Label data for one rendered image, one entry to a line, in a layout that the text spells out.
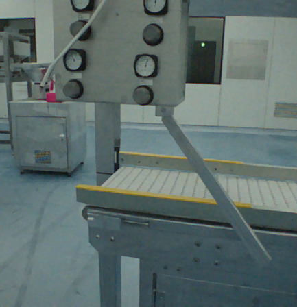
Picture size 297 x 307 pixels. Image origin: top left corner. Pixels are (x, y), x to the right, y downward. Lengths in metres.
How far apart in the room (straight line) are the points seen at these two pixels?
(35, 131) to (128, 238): 2.66
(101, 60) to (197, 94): 5.20
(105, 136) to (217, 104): 4.93
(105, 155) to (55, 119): 2.23
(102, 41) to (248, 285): 0.56
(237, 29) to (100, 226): 5.35
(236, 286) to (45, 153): 2.73
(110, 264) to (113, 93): 0.67
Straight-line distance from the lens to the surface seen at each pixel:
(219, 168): 0.84
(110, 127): 0.88
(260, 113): 5.93
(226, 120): 5.82
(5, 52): 4.12
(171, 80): 0.50
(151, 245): 0.64
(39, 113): 3.18
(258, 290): 0.74
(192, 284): 0.74
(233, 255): 0.63
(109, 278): 1.10
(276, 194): 0.76
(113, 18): 0.53
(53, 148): 3.19
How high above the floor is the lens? 1.10
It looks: 16 degrees down
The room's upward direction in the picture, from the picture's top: 1 degrees clockwise
